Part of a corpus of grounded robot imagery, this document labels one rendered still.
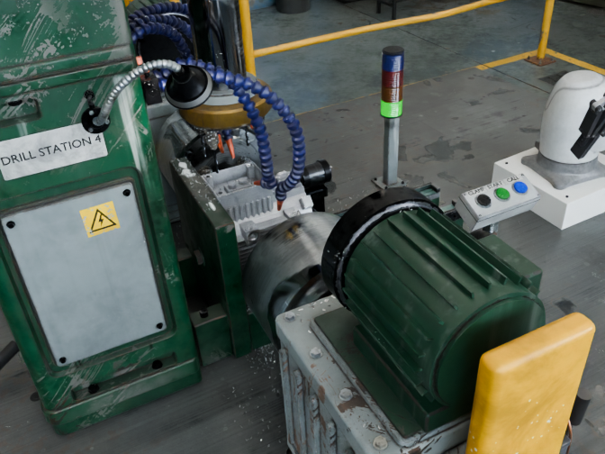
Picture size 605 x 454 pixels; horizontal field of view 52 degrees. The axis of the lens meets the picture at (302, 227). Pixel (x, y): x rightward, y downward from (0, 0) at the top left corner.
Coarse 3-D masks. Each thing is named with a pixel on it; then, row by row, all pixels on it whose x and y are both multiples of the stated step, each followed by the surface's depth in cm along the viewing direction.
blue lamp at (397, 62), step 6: (384, 54) 167; (402, 54) 167; (384, 60) 168; (390, 60) 167; (396, 60) 167; (402, 60) 168; (384, 66) 169; (390, 66) 168; (396, 66) 168; (402, 66) 169
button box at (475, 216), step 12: (504, 180) 137; (516, 180) 137; (468, 192) 133; (480, 192) 134; (492, 192) 134; (516, 192) 135; (528, 192) 136; (456, 204) 136; (468, 204) 132; (480, 204) 132; (492, 204) 132; (504, 204) 133; (516, 204) 133; (528, 204) 136; (468, 216) 133; (480, 216) 130; (492, 216) 132; (504, 216) 136
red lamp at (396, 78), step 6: (384, 72) 170; (390, 72) 169; (396, 72) 169; (402, 72) 171; (384, 78) 171; (390, 78) 170; (396, 78) 170; (402, 78) 172; (384, 84) 172; (390, 84) 171; (396, 84) 171; (402, 84) 173
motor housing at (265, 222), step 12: (288, 192) 133; (300, 192) 135; (276, 204) 133; (288, 204) 133; (300, 204) 134; (252, 216) 130; (264, 216) 131; (276, 216) 132; (264, 228) 129; (240, 240) 128; (240, 252) 129; (240, 264) 130
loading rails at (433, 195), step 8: (424, 184) 166; (432, 184) 165; (424, 192) 164; (432, 192) 164; (432, 200) 164; (456, 200) 158; (440, 208) 158; (448, 208) 158; (448, 216) 155; (456, 216) 156
